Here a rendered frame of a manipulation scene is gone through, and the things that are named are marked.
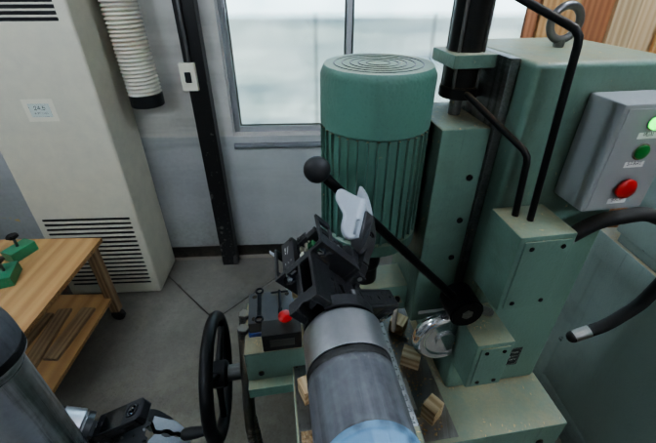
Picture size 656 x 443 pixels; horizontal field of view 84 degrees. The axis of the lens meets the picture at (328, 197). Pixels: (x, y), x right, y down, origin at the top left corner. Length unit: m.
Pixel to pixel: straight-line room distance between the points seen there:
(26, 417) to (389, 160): 0.60
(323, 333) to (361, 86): 0.32
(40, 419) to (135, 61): 1.51
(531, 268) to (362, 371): 0.39
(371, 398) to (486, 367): 0.49
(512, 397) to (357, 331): 0.73
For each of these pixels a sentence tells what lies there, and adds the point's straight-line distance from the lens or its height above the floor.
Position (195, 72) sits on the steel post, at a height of 1.23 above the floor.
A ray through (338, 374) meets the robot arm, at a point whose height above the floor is 1.36.
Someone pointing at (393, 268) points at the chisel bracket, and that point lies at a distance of 0.82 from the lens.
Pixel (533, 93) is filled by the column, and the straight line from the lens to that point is 0.58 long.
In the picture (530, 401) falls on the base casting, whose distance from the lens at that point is 1.04.
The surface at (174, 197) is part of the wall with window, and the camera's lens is 2.38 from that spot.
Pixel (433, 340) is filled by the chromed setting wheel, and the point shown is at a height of 1.02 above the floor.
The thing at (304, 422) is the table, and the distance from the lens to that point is 0.80.
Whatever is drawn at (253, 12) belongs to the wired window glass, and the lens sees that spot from 2.01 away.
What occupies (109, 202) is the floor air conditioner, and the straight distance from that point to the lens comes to 2.15.
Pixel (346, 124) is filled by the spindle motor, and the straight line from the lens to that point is 0.53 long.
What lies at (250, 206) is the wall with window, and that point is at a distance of 2.30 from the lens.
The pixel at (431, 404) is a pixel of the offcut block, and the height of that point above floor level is 0.84.
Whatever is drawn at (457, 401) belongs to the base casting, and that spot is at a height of 0.80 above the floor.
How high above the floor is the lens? 1.61
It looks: 31 degrees down
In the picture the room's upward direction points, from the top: straight up
